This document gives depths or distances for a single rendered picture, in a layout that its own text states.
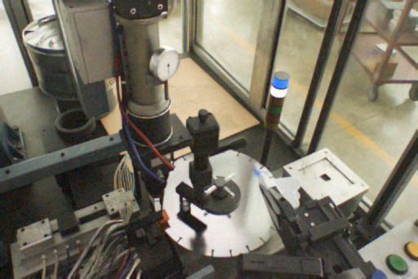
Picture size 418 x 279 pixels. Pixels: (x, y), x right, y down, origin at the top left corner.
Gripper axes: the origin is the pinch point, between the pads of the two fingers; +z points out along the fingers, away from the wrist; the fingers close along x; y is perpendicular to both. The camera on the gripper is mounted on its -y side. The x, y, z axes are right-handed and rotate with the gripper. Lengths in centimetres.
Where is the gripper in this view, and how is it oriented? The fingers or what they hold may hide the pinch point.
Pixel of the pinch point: (260, 181)
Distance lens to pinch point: 59.2
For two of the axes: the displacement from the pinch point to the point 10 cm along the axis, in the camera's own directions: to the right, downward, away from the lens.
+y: 9.3, -3.1, 1.9
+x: -1.0, -7.2, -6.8
